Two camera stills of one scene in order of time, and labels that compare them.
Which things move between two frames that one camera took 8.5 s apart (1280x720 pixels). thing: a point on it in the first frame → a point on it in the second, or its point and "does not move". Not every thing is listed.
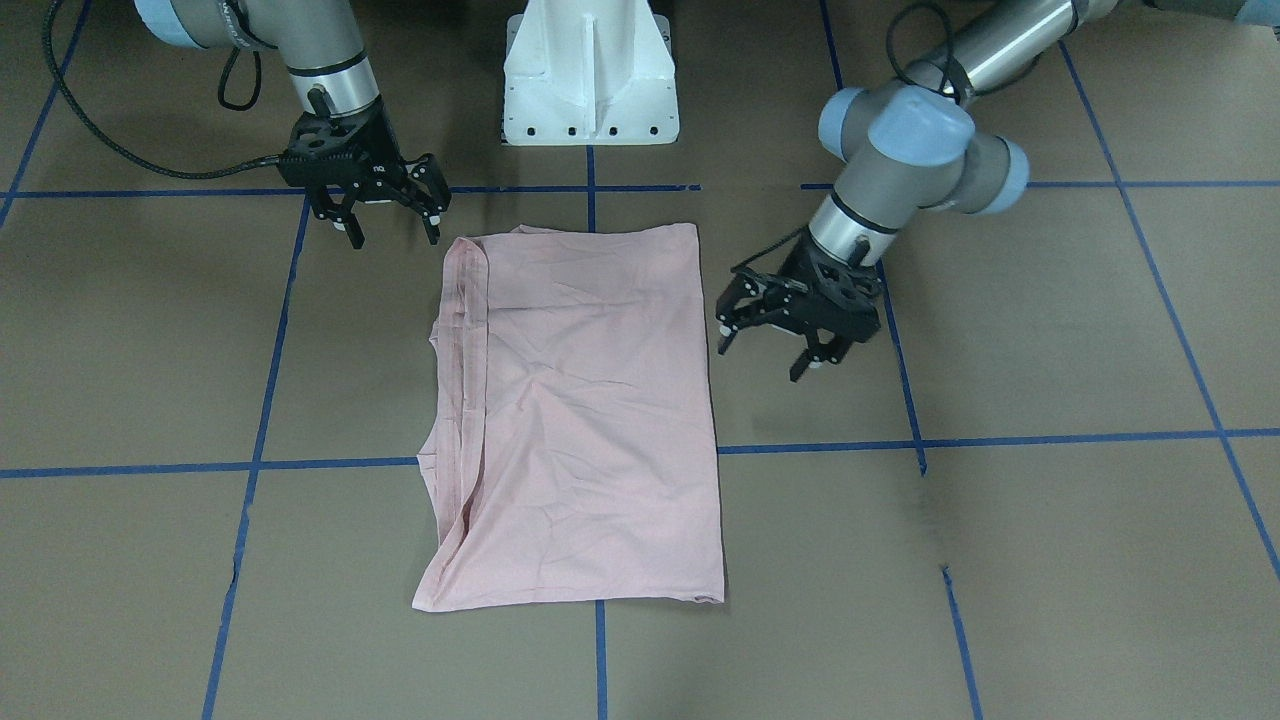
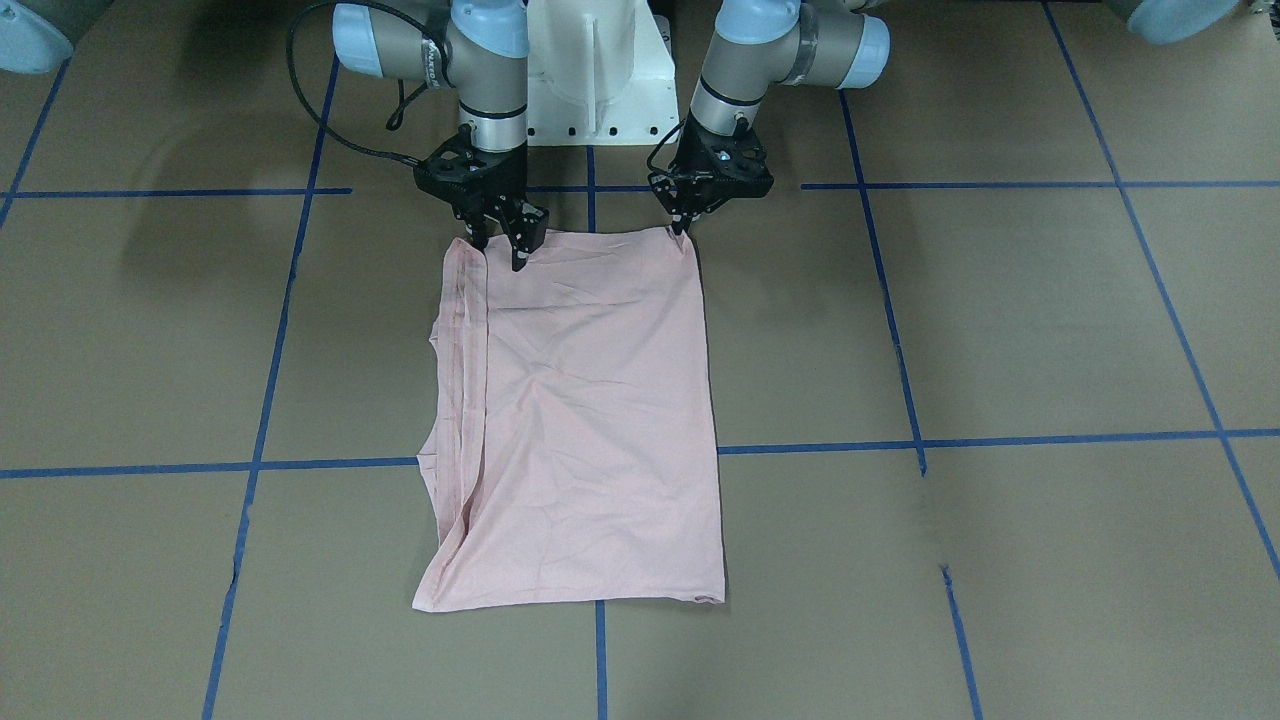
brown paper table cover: x=1041 y=481 does not move
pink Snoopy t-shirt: x=573 y=453 does not move
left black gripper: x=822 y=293 → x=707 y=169
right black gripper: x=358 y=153 → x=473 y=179
